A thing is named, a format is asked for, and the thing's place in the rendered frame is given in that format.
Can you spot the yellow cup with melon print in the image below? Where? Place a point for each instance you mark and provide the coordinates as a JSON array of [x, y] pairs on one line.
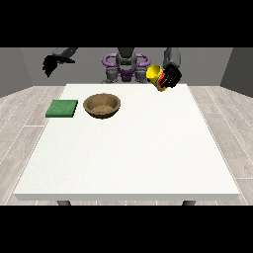
[[154, 73]]

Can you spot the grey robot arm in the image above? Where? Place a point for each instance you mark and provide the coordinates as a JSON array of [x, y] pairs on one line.
[[64, 51], [172, 56]]

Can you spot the green square pad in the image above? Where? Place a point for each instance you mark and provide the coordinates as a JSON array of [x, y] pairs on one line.
[[61, 108]]

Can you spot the brown wooden bowl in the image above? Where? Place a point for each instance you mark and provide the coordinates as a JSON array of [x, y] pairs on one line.
[[101, 105]]

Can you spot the grey robot trunk purple rings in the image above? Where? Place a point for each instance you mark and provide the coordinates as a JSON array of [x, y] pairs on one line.
[[125, 66]]

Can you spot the dark table leg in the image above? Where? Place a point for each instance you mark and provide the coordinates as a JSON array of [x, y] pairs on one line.
[[63, 202], [188, 202]]

